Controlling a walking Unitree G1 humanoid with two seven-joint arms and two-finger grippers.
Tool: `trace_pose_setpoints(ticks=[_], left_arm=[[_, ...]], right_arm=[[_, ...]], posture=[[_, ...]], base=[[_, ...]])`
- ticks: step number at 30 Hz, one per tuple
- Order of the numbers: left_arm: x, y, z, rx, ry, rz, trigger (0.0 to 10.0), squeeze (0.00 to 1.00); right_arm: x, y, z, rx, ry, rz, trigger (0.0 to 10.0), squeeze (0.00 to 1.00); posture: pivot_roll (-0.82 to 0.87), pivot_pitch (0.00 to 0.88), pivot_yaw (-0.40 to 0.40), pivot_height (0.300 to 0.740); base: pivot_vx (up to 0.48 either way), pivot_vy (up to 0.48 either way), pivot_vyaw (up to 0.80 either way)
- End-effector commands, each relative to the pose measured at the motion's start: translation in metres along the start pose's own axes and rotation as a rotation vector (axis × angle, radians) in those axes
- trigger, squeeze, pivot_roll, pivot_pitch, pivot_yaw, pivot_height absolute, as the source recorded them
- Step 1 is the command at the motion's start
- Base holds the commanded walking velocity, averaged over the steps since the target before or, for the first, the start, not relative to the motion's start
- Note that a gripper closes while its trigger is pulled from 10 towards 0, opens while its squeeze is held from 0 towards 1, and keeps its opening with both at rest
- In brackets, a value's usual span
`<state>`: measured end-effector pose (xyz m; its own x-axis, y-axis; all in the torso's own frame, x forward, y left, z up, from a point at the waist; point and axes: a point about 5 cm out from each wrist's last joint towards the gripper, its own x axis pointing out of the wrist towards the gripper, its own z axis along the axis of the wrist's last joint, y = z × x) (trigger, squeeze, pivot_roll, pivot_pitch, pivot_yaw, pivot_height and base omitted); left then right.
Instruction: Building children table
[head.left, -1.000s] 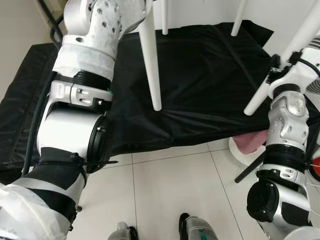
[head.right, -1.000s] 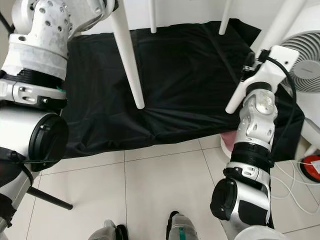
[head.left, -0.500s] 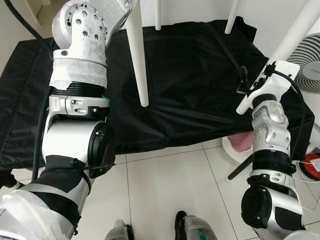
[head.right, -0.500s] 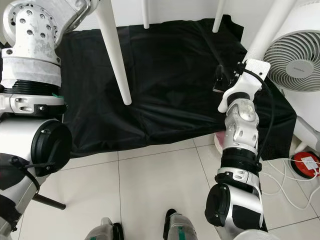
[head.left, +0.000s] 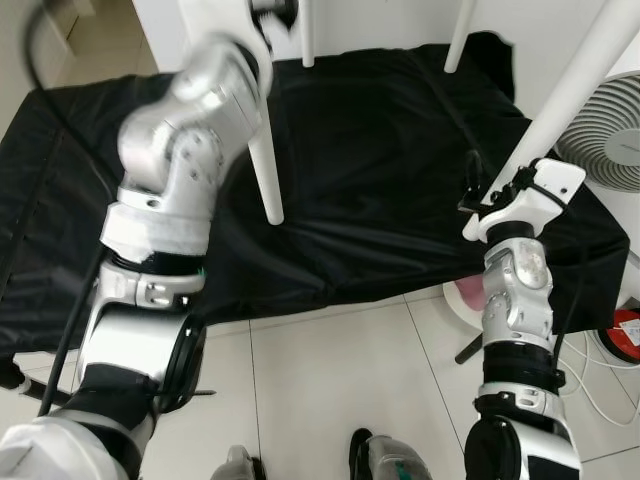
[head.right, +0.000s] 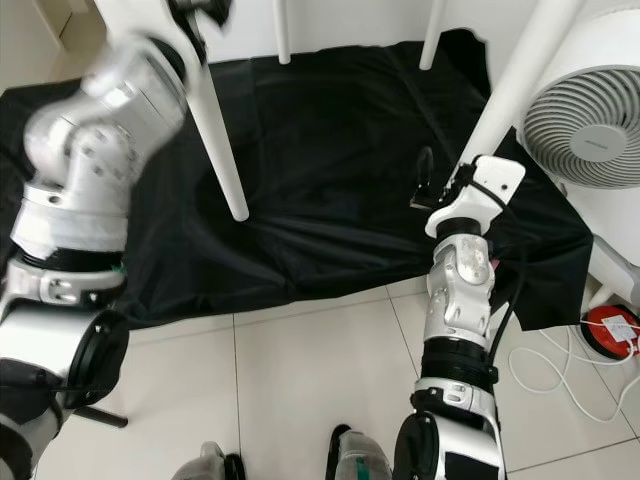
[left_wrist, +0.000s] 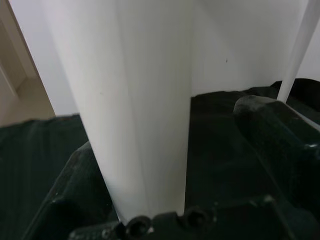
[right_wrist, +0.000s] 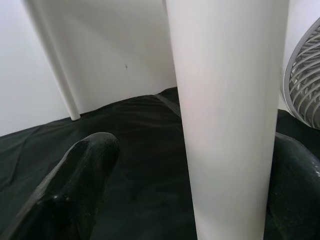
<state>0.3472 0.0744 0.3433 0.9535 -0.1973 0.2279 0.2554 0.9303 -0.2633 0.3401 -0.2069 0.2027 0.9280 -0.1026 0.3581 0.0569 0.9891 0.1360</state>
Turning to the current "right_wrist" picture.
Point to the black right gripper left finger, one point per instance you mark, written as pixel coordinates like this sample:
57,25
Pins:
72,195

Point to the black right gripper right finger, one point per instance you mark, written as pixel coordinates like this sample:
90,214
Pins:
295,190

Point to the white plastic table leg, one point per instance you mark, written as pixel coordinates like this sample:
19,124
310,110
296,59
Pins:
230,100
60,62

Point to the black table cloth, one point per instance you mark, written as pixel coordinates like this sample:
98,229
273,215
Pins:
150,162

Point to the white pedestal fan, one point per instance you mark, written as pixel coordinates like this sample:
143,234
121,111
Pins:
305,82

